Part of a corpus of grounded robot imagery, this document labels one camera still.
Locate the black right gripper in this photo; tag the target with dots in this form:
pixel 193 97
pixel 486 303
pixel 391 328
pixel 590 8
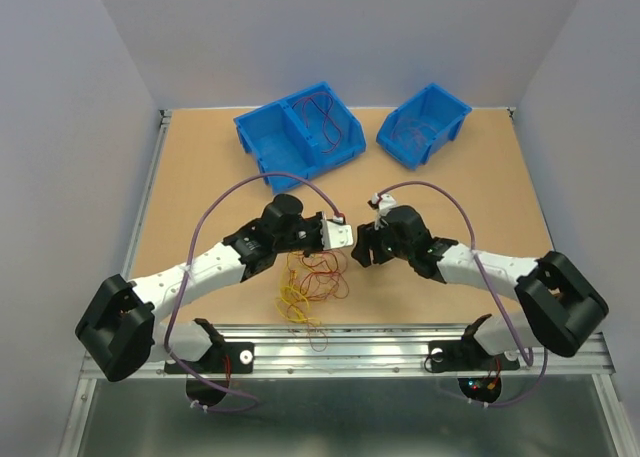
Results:
pixel 365 237

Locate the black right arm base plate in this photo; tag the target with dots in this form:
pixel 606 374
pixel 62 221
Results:
pixel 463 356

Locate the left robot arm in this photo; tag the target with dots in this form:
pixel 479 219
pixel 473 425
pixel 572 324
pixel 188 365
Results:
pixel 128 323

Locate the blue bin middle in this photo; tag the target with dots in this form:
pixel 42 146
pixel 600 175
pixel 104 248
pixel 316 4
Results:
pixel 334 130

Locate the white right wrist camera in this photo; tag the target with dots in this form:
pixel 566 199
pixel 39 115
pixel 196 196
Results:
pixel 382 204

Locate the blue bin right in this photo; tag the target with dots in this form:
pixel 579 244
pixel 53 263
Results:
pixel 421 126

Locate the aluminium front rail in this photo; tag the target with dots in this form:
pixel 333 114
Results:
pixel 390 351

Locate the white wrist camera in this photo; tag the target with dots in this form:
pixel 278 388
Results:
pixel 382 204
pixel 336 233

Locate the metal sheet front panel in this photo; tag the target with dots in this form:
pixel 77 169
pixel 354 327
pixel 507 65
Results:
pixel 344 417

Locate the aluminium rail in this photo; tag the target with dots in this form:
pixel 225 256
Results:
pixel 145 217
pixel 390 351

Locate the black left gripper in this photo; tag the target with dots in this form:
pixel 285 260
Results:
pixel 315 221

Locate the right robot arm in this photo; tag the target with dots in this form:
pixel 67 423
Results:
pixel 560 309

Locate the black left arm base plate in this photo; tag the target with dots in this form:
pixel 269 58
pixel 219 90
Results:
pixel 236 357

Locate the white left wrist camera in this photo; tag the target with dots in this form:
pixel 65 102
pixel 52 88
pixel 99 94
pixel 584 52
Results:
pixel 336 233

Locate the aluminium left side rail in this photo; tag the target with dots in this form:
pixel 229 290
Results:
pixel 145 217

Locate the blue bin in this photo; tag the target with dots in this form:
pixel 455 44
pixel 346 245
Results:
pixel 334 130
pixel 421 126

